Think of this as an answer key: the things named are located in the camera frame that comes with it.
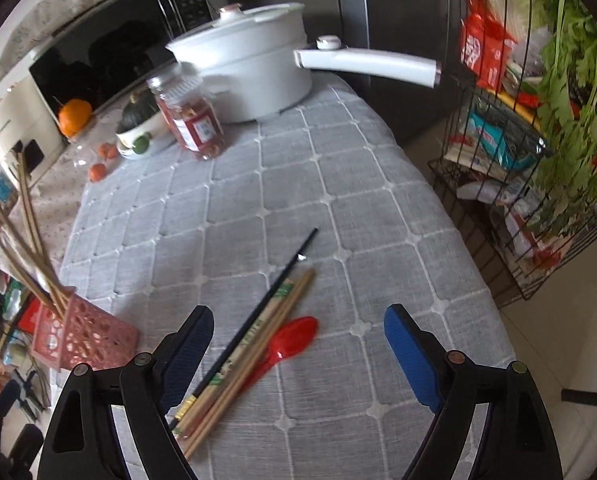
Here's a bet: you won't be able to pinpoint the pink perforated plastic basket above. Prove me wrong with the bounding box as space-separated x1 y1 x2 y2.
32 292 140 370

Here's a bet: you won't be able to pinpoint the wooden chopstick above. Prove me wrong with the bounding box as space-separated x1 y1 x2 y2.
176 268 315 455
0 195 68 320
0 217 67 321
16 152 46 260
182 268 317 460

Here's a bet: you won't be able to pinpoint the paper-wrapped chopsticks pair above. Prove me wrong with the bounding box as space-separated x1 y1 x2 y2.
170 278 295 438

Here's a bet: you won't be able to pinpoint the red plastic spoon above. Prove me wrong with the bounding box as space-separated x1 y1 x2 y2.
241 316 319 392

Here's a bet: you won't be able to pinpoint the grey checked tablecloth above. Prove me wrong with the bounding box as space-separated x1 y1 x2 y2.
60 73 514 479

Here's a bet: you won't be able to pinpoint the floral cloth cover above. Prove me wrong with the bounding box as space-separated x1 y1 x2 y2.
0 109 180 281

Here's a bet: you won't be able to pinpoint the leafy green vegetables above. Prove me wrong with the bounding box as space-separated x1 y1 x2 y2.
511 0 597 235

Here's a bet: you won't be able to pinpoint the clear jar with tangerines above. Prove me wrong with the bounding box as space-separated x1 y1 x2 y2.
71 130 120 183

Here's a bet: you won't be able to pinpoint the white ceramic bowl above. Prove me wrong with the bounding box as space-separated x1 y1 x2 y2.
116 112 176 160

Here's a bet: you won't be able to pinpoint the cream air fryer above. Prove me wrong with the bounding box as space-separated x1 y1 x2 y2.
0 76 65 188

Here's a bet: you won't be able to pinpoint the orange pumpkin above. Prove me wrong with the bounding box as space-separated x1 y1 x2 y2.
58 99 92 139

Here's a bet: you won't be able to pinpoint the dark green pumpkin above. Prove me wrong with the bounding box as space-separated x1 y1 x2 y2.
116 90 160 134

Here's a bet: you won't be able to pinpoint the red-filled plastic jar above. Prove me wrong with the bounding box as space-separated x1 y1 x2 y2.
146 64 224 159

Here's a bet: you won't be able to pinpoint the black microwave oven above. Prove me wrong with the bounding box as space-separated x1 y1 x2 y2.
29 0 213 114

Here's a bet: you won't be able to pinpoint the white electric pot with lid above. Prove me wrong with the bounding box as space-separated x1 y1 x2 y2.
167 2 441 124

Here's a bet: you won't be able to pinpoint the grey refrigerator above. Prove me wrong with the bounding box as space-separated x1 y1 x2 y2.
338 0 461 145

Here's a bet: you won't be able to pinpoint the black wire vegetable rack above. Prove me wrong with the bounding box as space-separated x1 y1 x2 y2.
429 0 597 306

